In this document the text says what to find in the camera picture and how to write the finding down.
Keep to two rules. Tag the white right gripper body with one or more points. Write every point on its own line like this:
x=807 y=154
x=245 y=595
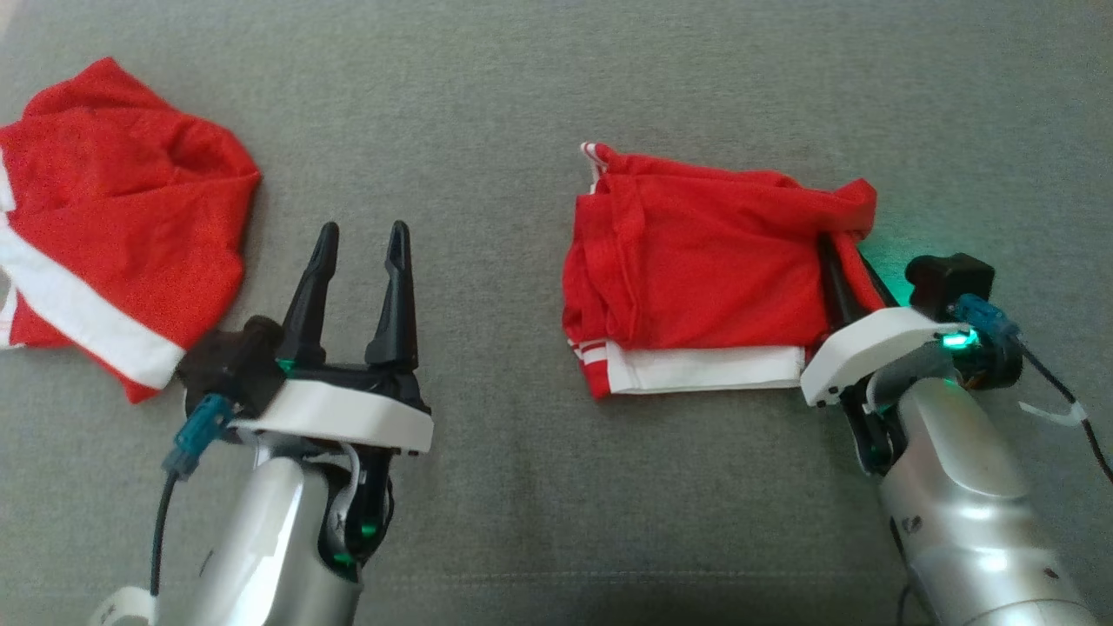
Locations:
x=861 y=343

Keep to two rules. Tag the red shorts striped white trim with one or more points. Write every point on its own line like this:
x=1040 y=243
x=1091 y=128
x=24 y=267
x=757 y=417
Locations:
x=704 y=261

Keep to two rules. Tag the large grey sofa seat cushion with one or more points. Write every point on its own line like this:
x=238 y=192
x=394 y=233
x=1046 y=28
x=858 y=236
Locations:
x=522 y=104

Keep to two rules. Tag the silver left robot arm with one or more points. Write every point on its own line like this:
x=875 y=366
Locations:
x=261 y=539

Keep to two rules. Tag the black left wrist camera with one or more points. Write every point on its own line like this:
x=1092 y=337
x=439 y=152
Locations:
x=230 y=361

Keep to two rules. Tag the red shorts wide white band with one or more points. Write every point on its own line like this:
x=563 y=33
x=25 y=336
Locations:
x=113 y=226

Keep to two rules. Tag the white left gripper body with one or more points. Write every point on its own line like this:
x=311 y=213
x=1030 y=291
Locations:
x=348 y=413

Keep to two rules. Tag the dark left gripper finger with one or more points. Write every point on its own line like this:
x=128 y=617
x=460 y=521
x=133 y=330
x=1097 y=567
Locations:
x=396 y=322
x=309 y=322

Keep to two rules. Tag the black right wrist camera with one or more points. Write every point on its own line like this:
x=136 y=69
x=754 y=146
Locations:
x=948 y=278

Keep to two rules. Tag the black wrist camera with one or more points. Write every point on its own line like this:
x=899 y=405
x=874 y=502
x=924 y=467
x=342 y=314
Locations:
x=948 y=278
x=230 y=361

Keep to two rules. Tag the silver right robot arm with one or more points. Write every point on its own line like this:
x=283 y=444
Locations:
x=965 y=487

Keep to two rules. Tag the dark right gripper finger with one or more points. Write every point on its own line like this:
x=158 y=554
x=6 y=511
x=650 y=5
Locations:
x=880 y=291
x=836 y=287

